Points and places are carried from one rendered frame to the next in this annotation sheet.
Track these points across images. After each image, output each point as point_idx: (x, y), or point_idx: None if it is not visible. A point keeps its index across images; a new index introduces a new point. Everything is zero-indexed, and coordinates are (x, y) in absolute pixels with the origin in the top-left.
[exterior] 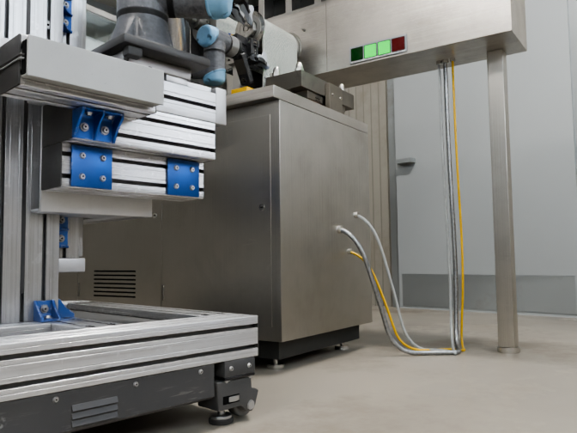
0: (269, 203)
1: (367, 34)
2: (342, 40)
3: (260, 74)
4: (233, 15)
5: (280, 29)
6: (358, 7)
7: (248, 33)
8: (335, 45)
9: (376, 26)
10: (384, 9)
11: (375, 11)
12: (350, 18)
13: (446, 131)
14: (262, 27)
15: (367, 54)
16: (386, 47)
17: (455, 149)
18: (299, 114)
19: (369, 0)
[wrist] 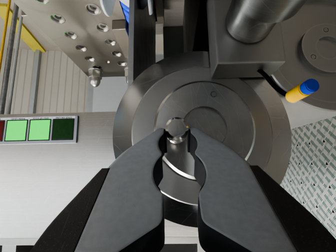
0: None
1: (44, 158)
2: (90, 158)
3: (194, 30)
4: (257, 183)
5: None
6: (54, 211)
7: (187, 94)
8: (103, 153)
9: (26, 169)
10: (9, 195)
11: (24, 195)
12: (71, 194)
13: (9, 46)
14: (125, 128)
15: (43, 124)
16: (11, 129)
17: (4, 29)
18: None
19: (32, 218)
